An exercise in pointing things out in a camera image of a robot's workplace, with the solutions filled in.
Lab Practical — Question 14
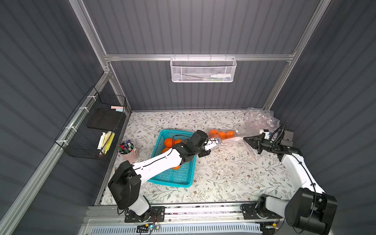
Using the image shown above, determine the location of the clear zip-top bag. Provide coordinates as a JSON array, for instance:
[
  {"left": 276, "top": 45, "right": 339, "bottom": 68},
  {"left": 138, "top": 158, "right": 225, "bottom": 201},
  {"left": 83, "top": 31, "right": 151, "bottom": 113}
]
[
  {"left": 207, "top": 127, "right": 258, "bottom": 161},
  {"left": 241, "top": 108, "right": 280, "bottom": 136}
]

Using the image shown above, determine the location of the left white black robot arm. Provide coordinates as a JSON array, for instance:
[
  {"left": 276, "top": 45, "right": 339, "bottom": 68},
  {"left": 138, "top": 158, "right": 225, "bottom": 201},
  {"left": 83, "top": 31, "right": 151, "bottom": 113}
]
[{"left": 108, "top": 130, "right": 221, "bottom": 218}]

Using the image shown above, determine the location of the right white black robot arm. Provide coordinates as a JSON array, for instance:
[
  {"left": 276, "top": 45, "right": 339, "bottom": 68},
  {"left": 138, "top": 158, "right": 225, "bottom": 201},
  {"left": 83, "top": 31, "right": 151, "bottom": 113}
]
[{"left": 243, "top": 124, "right": 338, "bottom": 235}]

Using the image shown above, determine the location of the small bag right orange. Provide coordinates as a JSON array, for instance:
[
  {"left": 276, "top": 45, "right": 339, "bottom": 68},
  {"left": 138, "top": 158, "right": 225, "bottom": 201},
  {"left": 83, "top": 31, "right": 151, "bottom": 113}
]
[{"left": 226, "top": 131, "right": 236, "bottom": 139}]

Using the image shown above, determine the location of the small bag middle orange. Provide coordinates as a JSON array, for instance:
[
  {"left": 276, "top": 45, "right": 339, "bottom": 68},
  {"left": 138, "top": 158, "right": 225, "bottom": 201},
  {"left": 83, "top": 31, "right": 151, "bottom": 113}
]
[{"left": 217, "top": 131, "right": 227, "bottom": 140}]

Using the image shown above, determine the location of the teal plastic basket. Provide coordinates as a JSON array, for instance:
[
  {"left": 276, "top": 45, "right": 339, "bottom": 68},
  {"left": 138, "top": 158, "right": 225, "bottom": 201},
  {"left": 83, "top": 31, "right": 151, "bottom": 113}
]
[{"left": 149, "top": 129, "right": 196, "bottom": 188}]

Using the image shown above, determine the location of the pink pen cup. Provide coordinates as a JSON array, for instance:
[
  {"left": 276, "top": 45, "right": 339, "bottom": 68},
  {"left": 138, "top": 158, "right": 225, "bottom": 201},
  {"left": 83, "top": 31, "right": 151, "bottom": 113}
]
[{"left": 118, "top": 140, "right": 139, "bottom": 164}]

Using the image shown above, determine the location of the yellow marker in basket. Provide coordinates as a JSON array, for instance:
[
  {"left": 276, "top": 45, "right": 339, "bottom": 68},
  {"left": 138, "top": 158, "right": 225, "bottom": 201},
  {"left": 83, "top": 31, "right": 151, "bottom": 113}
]
[{"left": 101, "top": 131, "right": 115, "bottom": 155}]

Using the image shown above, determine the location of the green led circuit board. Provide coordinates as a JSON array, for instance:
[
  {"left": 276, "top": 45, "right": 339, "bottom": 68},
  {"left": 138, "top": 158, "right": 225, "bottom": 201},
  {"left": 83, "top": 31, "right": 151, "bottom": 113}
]
[{"left": 136, "top": 224, "right": 161, "bottom": 235}]

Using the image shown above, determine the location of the white marker in basket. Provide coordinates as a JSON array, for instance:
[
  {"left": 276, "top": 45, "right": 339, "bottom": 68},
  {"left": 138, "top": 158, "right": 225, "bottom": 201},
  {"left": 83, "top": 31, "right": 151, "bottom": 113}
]
[{"left": 97, "top": 132, "right": 106, "bottom": 155}]

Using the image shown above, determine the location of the black notebook in basket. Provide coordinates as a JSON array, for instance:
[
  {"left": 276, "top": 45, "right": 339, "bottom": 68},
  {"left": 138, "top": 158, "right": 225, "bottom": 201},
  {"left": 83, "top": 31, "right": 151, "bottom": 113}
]
[{"left": 87, "top": 108, "right": 122, "bottom": 131}]

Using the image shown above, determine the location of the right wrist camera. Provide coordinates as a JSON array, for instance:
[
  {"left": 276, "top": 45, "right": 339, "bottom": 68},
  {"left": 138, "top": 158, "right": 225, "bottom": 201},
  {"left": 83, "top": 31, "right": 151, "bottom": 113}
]
[{"left": 260, "top": 129, "right": 272, "bottom": 140}]

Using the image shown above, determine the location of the aluminium linear rail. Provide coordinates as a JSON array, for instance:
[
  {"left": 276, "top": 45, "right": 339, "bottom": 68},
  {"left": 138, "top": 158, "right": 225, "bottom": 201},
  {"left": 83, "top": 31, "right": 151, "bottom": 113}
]
[{"left": 79, "top": 201, "right": 287, "bottom": 232}]

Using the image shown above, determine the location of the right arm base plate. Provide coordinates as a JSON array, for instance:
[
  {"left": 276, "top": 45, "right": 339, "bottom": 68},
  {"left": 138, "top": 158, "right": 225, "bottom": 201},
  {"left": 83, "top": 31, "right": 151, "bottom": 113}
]
[{"left": 240, "top": 203, "right": 281, "bottom": 220}]

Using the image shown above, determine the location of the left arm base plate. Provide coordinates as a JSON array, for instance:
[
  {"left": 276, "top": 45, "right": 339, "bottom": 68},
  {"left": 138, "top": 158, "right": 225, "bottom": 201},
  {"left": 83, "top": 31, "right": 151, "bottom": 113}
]
[{"left": 124, "top": 206, "right": 166, "bottom": 223}]

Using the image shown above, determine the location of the white wire mesh basket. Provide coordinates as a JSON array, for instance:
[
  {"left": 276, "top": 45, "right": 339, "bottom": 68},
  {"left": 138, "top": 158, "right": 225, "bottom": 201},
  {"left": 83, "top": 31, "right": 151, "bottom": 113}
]
[{"left": 170, "top": 56, "right": 237, "bottom": 83}]

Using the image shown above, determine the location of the black wire wall basket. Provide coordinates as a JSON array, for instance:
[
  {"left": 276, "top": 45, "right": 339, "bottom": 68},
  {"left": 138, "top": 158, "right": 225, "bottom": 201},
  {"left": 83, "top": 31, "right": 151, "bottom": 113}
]
[{"left": 55, "top": 87, "right": 127, "bottom": 160}]

